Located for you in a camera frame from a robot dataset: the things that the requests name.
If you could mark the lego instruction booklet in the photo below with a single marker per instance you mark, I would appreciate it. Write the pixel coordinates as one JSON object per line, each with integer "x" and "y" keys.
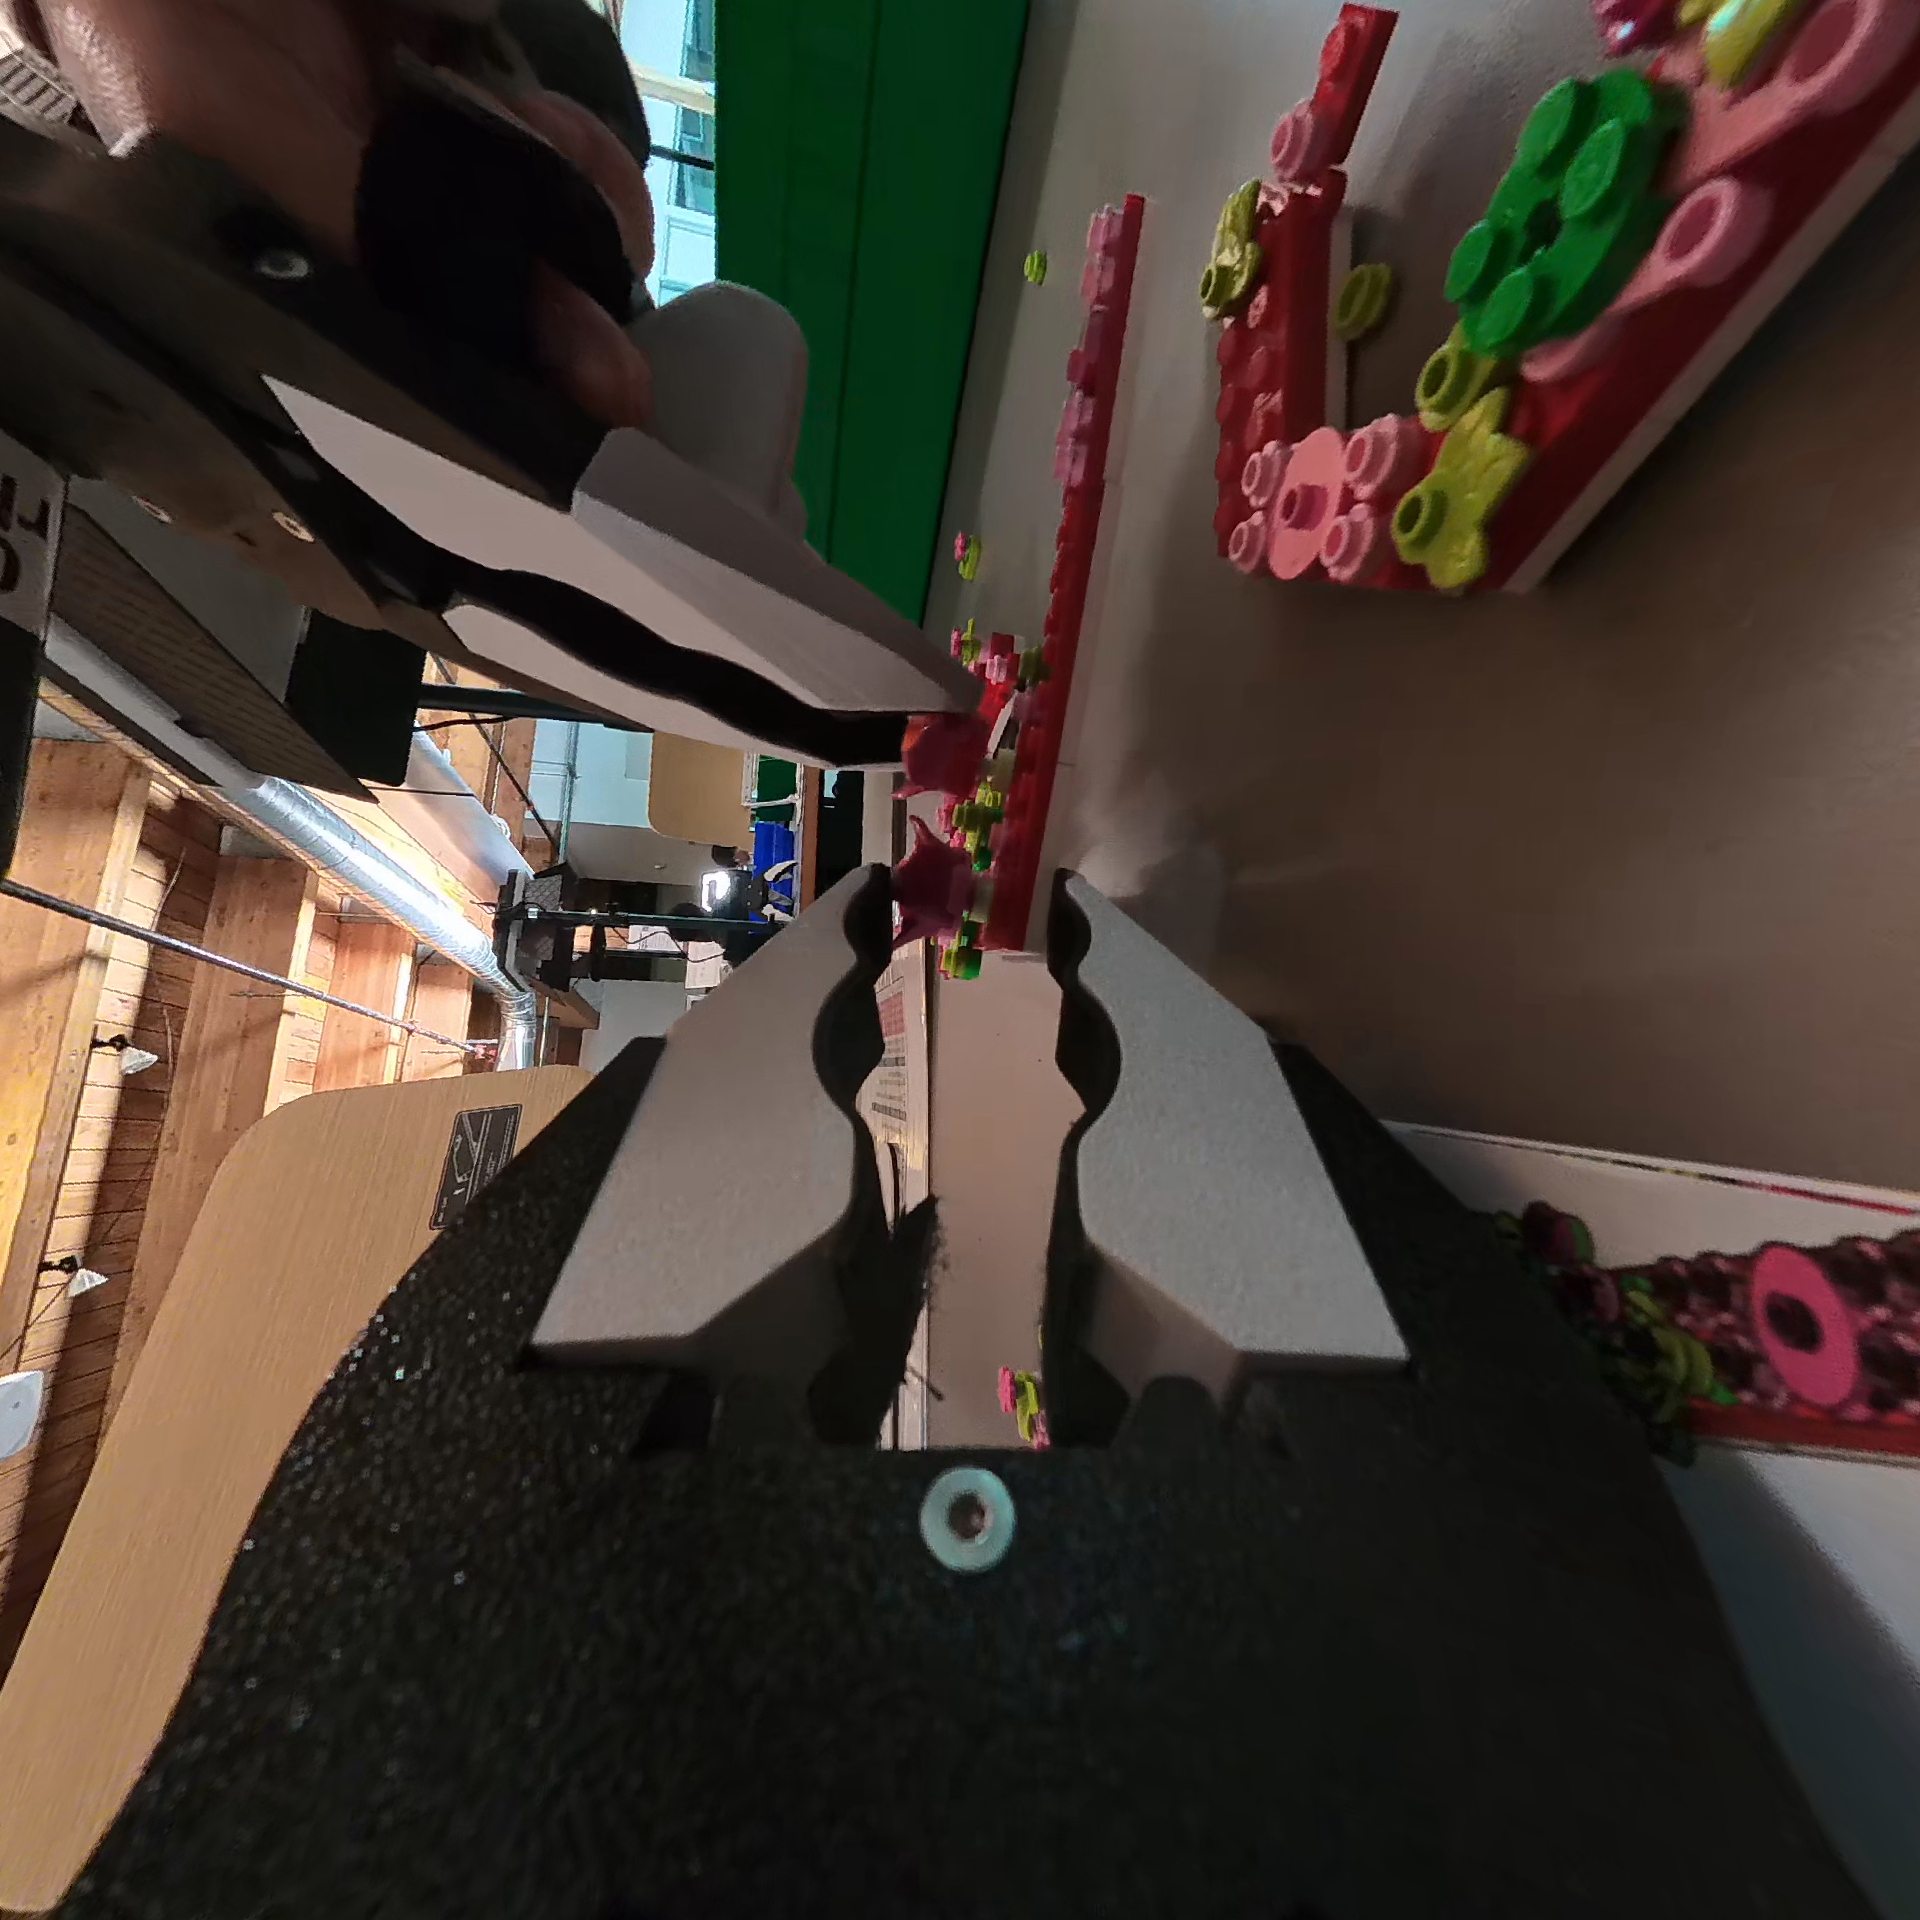
{"x": 1799, "y": 1320}

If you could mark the lime lego flower stud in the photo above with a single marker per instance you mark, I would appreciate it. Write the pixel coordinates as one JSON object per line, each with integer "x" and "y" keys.
{"x": 1364, "y": 294}

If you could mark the stacked green plastic bins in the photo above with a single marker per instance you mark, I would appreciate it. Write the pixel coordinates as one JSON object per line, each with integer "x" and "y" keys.
{"x": 856, "y": 224}

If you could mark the pink lego flower cluster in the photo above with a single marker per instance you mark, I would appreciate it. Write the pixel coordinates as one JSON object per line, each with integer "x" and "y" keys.
{"x": 1023, "y": 1389}

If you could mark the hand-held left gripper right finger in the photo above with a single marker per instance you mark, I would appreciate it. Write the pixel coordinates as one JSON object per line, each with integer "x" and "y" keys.
{"x": 1215, "y": 1200}

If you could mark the small red lego flower frame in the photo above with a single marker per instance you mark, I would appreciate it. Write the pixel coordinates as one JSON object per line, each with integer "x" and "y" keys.
{"x": 1559, "y": 212}

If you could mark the long red lego flower strip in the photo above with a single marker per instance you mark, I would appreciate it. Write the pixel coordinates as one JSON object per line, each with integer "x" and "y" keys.
{"x": 1072, "y": 570}

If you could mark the black square panel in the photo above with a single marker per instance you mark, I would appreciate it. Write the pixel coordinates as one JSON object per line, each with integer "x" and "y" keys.
{"x": 346, "y": 697}

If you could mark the light wood board with label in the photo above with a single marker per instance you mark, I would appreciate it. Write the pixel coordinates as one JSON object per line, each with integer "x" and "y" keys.
{"x": 270, "y": 1349}

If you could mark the white sheet with red label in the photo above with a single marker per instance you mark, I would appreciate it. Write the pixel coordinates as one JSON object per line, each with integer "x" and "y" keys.
{"x": 897, "y": 1050}

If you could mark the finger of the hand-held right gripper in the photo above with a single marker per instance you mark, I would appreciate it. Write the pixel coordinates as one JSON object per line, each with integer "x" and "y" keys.
{"x": 557, "y": 661}
{"x": 751, "y": 585}

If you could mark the green storage bins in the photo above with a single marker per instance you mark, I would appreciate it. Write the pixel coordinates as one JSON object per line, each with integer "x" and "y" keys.
{"x": 773, "y": 780}

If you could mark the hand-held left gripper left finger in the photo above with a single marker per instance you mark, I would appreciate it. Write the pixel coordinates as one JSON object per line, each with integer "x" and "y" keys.
{"x": 720, "y": 1185}

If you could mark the person's right hand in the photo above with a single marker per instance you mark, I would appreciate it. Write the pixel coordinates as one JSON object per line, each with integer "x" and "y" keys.
{"x": 224, "y": 61}

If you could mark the thin metal rod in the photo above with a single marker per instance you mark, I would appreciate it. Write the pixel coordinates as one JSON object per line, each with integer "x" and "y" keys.
{"x": 224, "y": 961}

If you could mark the silver ventilation duct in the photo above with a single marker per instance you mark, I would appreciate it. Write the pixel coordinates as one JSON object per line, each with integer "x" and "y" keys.
{"x": 375, "y": 878}

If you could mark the blue storage bins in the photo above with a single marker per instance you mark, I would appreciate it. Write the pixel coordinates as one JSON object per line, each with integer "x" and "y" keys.
{"x": 773, "y": 848}

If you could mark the magenta lego rose orange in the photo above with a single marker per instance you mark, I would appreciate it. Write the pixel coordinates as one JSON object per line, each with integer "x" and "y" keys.
{"x": 938, "y": 750}

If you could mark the black camera rig stand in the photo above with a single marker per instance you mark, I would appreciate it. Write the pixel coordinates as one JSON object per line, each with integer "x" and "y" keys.
{"x": 533, "y": 938}

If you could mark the brown slatted panel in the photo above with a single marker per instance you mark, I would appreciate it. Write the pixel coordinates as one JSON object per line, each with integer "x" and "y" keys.
{"x": 149, "y": 645}

